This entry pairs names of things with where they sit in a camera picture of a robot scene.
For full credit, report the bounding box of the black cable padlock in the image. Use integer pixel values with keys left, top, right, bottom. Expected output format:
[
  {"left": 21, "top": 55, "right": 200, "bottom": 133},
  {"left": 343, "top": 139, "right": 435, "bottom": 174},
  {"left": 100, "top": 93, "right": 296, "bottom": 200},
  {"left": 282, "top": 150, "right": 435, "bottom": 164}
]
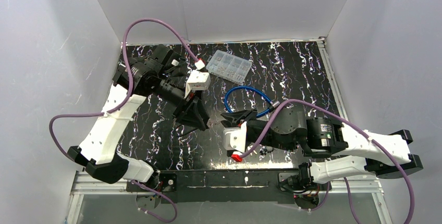
[{"left": 171, "top": 124, "right": 198, "bottom": 138}]

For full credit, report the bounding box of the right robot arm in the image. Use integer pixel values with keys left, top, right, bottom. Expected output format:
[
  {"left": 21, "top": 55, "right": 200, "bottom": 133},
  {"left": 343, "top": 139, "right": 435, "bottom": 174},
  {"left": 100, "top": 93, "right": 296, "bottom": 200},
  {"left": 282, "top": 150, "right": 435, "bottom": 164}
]
[{"left": 222, "top": 108, "right": 423, "bottom": 187}]

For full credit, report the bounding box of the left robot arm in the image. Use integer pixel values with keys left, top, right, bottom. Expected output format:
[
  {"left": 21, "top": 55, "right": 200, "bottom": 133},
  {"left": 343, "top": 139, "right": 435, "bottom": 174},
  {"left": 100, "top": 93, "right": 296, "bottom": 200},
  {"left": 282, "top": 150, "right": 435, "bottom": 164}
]
[{"left": 67, "top": 44, "right": 211, "bottom": 184}]

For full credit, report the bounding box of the clear plastic parts box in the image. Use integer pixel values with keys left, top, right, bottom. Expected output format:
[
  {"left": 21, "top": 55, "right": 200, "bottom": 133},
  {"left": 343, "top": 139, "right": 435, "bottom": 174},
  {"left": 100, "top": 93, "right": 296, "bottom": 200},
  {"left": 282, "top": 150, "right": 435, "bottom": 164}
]
[{"left": 206, "top": 50, "right": 252, "bottom": 85}]

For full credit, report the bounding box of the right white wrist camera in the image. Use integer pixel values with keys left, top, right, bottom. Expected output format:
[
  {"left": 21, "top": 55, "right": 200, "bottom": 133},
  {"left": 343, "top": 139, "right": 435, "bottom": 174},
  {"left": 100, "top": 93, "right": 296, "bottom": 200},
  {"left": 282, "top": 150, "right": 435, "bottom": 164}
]
[{"left": 222, "top": 122, "right": 247, "bottom": 153}]

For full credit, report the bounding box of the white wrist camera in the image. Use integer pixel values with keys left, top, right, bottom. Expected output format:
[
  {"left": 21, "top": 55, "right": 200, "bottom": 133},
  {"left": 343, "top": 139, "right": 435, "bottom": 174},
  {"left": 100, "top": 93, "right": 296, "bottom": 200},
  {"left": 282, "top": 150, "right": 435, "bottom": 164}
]
[
  {"left": 184, "top": 70, "right": 211, "bottom": 98},
  {"left": 222, "top": 122, "right": 247, "bottom": 153}
]

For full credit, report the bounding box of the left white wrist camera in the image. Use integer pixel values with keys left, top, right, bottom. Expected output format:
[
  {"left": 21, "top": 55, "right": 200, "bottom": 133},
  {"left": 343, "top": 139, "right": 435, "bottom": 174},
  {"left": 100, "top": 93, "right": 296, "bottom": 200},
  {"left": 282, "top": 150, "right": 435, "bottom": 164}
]
[{"left": 184, "top": 70, "right": 211, "bottom": 98}]

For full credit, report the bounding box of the blue cable lock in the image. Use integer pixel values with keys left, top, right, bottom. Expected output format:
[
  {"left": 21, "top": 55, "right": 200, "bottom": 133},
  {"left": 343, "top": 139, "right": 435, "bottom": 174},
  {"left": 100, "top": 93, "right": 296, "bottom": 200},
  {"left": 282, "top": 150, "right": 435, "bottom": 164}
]
[{"left": 223, "top": 85, "right": 280, "bottom": 119}]

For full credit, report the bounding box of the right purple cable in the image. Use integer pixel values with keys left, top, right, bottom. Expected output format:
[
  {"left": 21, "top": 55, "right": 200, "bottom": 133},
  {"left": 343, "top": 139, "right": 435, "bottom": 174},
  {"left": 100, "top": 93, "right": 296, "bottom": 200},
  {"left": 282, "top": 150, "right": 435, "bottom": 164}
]
[{"left": 231, "top": 98, "right": 415, "bottom": 224}]

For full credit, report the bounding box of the purple cable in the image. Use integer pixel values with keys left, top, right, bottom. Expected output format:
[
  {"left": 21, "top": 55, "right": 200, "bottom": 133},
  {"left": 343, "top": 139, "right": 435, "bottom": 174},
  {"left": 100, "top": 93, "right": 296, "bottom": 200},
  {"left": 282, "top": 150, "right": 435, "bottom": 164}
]
[
  {"left": 48, "top": 18, "right": 206, "bottom": 224},
  {"left": 231, "top": 98, "right": 415, "bottom": 224}
]

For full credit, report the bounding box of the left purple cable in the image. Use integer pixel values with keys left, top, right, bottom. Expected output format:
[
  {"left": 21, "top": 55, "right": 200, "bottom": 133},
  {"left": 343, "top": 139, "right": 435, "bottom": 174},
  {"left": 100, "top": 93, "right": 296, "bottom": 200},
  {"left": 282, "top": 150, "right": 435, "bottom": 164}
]
[{"left": 48, "top": 18, "right": 206, "bottom": 224}]

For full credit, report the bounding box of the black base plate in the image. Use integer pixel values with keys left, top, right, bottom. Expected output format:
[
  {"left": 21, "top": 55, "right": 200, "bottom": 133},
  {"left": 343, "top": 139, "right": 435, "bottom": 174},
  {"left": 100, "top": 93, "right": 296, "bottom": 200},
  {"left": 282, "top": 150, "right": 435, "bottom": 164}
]
[{"left": 144, "top": 169, "right": 327, "bottom": 203}]

